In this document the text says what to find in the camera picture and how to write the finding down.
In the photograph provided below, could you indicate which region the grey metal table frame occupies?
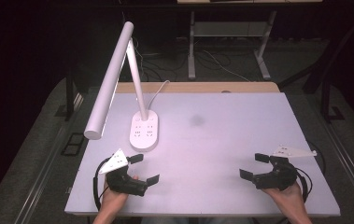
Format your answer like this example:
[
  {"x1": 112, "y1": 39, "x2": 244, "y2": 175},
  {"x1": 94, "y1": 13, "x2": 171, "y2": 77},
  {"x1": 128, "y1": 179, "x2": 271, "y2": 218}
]
[{"x1": 187, "y1": 10, "x2": 277, "y2": 81}]

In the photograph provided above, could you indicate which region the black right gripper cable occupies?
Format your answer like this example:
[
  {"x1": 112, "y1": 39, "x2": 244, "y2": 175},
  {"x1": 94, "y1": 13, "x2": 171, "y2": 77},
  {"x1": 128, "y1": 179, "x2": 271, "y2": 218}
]
[{"x1": 295, "y1": 141, "x2": 327, "y2": 203}]

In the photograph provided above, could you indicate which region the person's left hand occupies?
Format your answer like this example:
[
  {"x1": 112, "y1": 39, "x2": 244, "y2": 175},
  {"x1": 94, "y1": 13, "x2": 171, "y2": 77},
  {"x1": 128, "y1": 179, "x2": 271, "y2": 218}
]
[{"x1": 99, "y1": 181, "x2": 130, "y2": 216}]

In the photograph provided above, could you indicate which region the white lamp cable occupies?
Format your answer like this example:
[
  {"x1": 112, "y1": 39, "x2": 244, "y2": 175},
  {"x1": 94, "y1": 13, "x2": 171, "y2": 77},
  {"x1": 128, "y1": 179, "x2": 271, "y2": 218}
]
[{"x1": 146, "y1": 79, "x2": 171, "y2": 110}]

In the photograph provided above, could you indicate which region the metal floor rail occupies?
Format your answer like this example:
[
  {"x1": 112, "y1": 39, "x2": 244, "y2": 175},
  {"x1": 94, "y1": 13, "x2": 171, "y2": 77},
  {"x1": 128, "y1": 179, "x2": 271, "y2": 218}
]
[
  {"x1": 304, "y1": 99, "x2": 354, "y2": 216},
  {"x1": 14, "y1": 92, "x2": 84, "y2": 224}
]

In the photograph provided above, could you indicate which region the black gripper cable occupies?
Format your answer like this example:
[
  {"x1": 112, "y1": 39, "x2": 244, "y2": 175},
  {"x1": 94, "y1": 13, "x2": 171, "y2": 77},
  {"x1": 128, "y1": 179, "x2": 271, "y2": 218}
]
[
  {"x1": 92, "y1": 156, "x2": 111, "y2": 212},
  {"x1": 295, "y1": 141, "x2": 327, "y2": 203}
]

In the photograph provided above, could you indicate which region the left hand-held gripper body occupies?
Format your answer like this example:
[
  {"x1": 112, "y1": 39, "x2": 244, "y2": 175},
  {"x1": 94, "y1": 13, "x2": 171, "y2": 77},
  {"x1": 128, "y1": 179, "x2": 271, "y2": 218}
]
[{"x1": 98, "y1": 148, "x2": 149, "y2": 198}]

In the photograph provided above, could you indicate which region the white table mat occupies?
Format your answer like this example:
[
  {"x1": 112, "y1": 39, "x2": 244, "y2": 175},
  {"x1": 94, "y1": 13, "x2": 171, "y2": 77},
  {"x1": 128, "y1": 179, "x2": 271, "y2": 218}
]
[{"x1": 64, "y1": 91, "x2": 342, "y2": 217}]

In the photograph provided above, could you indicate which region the person's right hand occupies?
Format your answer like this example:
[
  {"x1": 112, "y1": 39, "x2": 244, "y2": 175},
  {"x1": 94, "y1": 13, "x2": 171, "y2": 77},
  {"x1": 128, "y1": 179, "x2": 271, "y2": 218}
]
[{"x1": 262, "y1": 181, "x2": 305, "y2": 215}]

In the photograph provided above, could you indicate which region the white desk lamp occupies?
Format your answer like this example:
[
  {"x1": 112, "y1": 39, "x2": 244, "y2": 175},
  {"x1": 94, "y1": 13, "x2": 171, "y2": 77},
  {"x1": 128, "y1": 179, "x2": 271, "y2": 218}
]
[{"x1": 83, "y1": 21, "x2": 160, "y2": 153}]

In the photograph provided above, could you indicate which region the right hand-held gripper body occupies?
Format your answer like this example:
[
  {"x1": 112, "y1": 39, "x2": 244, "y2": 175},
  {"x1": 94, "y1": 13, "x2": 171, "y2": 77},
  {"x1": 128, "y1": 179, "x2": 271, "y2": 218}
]
[{"x1": 252, "y1": 145, "x2": 318, "y2": 191}]

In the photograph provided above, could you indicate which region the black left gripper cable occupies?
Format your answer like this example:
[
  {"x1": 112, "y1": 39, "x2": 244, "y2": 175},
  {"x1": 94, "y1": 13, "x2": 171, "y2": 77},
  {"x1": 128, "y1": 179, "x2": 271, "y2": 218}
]
[{"x1": 92, "y1": 156, "x2": 111, "y2": 212}]

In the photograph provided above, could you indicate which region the white floor cable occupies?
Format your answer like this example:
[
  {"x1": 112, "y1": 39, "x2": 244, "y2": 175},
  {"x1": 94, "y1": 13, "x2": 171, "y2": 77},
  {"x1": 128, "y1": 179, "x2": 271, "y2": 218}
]
[{"x1": 202, "y1": 49, "x2": 251, "y2": 83}]

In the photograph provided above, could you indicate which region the black floor frame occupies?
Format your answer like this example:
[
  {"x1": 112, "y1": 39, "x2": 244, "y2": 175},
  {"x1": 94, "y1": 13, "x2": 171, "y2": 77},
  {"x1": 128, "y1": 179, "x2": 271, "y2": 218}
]
[{"x1": 60, "y1": 133, "x2": 86, "y2": 157}]

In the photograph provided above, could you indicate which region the black stand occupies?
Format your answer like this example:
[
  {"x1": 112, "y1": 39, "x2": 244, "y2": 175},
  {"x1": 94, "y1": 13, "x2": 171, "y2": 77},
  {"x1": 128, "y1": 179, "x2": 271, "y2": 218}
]
[
  {"x1": 319, "y1": 74, "x2": 347, "y2": 123},
  {"x1": 54, "y1": 69, "x2": 77, "y2": 122}
]

